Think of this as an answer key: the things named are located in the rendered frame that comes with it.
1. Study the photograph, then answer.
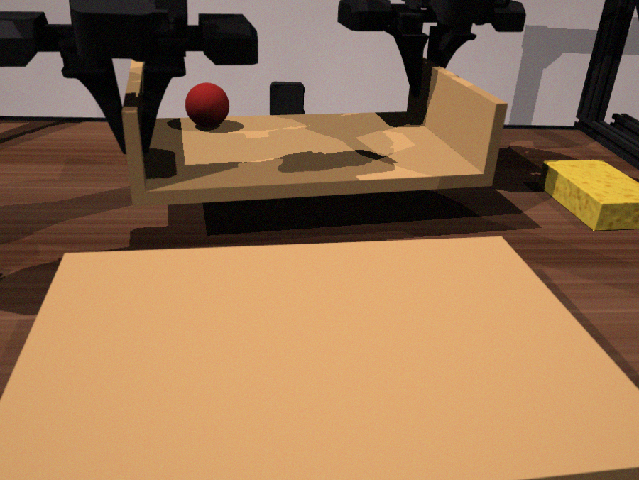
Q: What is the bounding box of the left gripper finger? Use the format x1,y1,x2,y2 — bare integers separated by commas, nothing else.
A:
384,26,429,97
427,26,477,68

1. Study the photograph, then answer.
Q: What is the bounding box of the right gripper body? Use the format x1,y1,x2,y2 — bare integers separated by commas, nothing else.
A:
0,11,258,70

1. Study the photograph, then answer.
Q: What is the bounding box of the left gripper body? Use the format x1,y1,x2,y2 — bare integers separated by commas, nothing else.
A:
337,0,526,34

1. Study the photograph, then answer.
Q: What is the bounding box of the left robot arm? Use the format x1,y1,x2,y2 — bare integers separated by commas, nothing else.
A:
417,0,510,26

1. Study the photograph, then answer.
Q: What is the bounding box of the yellow sponge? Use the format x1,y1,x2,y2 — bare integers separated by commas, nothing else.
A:
538,160,639,231

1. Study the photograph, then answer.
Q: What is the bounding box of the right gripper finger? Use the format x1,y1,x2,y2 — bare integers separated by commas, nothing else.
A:
141,57,186,153
61,58,126,154

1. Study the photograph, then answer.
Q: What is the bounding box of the tan wooden tray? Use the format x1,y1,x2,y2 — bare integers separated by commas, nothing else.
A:
121,57,508,207

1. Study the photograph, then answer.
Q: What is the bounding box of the tan flat board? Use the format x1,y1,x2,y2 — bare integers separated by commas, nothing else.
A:
0,236,639,480

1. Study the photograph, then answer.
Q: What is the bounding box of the red ball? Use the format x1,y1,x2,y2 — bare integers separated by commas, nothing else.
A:
185,82,229,128

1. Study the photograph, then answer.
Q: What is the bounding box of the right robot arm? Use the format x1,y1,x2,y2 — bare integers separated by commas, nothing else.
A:
70,0,188,62

